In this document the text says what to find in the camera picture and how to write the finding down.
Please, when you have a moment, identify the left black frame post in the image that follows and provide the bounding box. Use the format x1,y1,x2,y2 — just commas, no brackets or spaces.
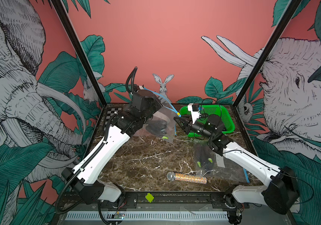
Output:
51,0,107,107

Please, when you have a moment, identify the right black frame post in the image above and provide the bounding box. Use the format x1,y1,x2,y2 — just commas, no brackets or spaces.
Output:
232,0,302,107

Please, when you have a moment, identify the sprinkle-filled cylinder tube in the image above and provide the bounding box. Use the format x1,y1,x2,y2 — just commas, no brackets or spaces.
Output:
167,172,207,184

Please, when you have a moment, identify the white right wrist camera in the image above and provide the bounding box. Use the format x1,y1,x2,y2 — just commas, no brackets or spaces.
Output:
187,103,200,124

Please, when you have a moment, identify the lime green sticky note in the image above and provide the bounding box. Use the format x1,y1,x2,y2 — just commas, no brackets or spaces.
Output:
145,193,154,203

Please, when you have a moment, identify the white perforated rail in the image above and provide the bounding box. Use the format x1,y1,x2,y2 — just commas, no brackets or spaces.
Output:
65,211,228,221

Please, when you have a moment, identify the clear zip-top bag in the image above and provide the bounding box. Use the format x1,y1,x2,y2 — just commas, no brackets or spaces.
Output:
193,140,250,183
134,86,179,143

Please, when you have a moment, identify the green plastic basket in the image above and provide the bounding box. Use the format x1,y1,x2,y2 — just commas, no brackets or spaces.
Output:
180,104,236,138

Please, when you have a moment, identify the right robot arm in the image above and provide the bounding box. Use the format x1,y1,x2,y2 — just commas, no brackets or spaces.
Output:
174,114,299,215

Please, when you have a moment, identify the black corrugated cable conduit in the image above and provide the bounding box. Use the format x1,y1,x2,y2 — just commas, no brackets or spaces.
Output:
54,67,139,215

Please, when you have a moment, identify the black frame post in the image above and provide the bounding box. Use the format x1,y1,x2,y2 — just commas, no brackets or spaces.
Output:
51,0,107,107
232,0,302,107

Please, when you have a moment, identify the black white checkerboard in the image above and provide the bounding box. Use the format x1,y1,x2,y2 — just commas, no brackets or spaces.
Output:
103,107,122,131

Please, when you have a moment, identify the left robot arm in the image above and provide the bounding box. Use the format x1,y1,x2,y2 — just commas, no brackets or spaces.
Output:
56,90,162,204

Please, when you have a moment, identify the dark purple eggplant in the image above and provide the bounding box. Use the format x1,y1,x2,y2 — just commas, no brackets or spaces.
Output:
194,145,206,168

